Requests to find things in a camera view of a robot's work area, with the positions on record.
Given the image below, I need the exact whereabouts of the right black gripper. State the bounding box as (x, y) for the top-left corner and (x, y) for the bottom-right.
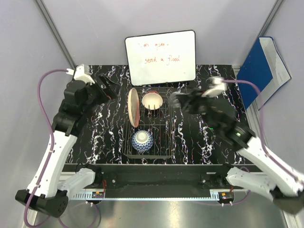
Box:
(175, 87), (219, 133)

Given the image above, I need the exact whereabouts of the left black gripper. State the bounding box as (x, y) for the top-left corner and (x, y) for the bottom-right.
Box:
(82, 73), (122, 114)

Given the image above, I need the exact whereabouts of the clear drinking glass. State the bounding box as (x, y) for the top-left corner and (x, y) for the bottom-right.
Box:
(168, 92), (185, 108)

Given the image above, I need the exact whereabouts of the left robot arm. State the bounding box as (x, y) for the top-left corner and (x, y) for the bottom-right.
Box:
(15, 75), (120, 218)

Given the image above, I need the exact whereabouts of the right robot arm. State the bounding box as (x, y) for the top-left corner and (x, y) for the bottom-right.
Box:
(177, 91), (304, 214)

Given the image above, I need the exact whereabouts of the cream pink plate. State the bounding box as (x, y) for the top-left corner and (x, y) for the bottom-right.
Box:
(127, 88), (140, 128)

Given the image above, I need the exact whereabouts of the red floral bowl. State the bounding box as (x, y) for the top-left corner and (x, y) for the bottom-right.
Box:
(142, 90), (163, 110)

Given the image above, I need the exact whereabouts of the blue white patterned bowl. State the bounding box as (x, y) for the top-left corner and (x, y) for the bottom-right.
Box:
(131, 130), (154, 152)

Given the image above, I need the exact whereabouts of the white whiteboard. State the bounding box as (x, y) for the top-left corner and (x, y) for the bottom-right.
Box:
(124, 30), (196, 86)

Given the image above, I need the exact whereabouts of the blue folder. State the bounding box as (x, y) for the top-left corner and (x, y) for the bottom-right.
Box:
(237, 37), (292, 109)

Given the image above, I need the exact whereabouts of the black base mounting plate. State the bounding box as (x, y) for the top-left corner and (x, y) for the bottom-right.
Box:
(57, 162), (257, 199)

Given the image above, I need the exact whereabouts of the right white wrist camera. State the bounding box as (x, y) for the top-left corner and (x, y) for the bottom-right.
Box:
(202, 76), (227, 97)

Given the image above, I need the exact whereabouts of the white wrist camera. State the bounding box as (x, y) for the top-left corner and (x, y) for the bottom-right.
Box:
(202, 76), (227, 97)
(73, 64), (95, 85)

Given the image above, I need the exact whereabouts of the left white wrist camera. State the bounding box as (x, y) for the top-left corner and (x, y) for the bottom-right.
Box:
(73, 64), (95, 85)

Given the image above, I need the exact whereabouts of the grey wire dish rack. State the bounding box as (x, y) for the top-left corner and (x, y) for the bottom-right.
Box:
(123, 87), (175, 159)

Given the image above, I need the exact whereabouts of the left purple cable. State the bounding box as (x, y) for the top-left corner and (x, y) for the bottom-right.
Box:
(23, 68), (100, 228)

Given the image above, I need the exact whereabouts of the white slotted cable duct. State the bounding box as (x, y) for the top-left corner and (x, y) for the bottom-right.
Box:
(69, 190), (105, 200)

